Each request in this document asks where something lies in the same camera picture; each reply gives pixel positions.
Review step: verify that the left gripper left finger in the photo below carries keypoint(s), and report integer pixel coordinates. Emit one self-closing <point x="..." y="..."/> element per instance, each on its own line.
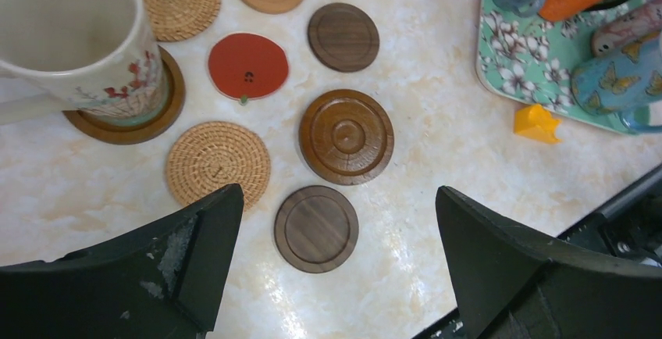
<point x="162" y="280"/>

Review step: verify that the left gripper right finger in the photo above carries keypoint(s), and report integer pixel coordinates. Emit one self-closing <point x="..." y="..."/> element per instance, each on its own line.
<point x="512" y="281"/>

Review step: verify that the cork coaster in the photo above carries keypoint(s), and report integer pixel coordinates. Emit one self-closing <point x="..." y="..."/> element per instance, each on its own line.
<point x="213" y="154"/>

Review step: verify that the dark woven coaster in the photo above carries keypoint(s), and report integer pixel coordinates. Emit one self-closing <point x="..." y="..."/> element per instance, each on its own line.
<point x="316" y="229"/>

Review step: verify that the medium brown round coaster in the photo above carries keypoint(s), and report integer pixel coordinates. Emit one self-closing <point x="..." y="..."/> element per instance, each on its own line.
<point x="131" y="135"/>

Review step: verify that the large brown wooden saucer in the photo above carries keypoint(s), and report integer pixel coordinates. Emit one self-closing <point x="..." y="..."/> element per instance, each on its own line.
<point x="346" y="137"/>

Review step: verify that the red round coaster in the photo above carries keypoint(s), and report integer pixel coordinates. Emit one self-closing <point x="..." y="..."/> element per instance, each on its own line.
<point x="246" y="66"/>

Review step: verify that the cream seashell mug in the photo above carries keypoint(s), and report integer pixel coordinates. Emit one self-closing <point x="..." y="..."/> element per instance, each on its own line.
<point x="99" y="57"/>

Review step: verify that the dark walnut coaster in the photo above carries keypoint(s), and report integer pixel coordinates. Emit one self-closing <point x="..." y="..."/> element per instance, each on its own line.
<point x="343" y="37"/>

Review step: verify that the yellow interior cup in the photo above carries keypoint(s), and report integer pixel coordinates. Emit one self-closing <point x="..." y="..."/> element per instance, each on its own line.
<point x="622" y="81"/>

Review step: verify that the yellow toy block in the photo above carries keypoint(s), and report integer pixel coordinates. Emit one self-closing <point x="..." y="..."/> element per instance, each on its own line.
<point x="536" y="123"/>

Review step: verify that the green patterned tray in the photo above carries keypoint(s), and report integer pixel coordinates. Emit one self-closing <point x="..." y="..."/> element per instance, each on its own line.
<point x="531" y="59"/>

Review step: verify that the maroon pink mug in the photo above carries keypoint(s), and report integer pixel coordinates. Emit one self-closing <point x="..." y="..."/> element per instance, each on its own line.
<point x="636" y="23"/>

